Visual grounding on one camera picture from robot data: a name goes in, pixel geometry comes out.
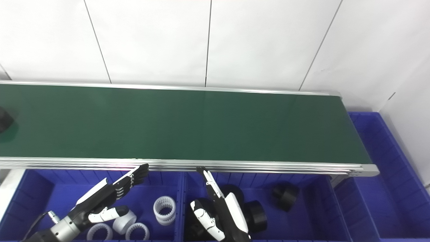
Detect blue bin with white parts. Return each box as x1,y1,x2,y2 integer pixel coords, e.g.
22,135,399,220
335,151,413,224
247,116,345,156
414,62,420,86
0,169,184,242

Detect white stacked ring gear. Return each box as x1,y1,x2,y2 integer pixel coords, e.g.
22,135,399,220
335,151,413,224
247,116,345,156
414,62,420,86
153,196,176,226

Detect white solid cylinder part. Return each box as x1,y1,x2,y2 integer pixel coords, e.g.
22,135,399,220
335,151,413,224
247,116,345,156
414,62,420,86
113,210,137,235

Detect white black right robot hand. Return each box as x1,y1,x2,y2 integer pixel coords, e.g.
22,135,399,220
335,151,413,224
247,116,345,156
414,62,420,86
190,166,252,242

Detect blue bin with black parts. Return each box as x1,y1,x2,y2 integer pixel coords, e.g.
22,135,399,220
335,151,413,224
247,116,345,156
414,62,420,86
181,171,353,242

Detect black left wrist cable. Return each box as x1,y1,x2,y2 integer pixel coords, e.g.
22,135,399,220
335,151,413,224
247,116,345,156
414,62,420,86
22,211,61,242

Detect grey conveyor support leg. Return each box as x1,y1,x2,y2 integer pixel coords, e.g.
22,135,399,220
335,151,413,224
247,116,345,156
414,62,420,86
331,175,350,189

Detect empty blue bin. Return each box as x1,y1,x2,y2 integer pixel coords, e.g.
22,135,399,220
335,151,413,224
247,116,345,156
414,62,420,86
331,112,430,242

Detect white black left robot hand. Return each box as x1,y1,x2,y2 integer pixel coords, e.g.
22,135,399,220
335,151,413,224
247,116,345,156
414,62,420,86
69,164,149,230

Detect green conveyor belt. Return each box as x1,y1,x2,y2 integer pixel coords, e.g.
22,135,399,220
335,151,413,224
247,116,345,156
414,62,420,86
0,80,380,177

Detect black cylinder part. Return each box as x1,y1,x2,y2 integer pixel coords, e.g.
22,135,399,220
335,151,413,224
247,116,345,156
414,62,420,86
243,200,268,234

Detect black flanged round part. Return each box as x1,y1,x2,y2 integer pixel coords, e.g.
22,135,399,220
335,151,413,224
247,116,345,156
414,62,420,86
0,107,14,133

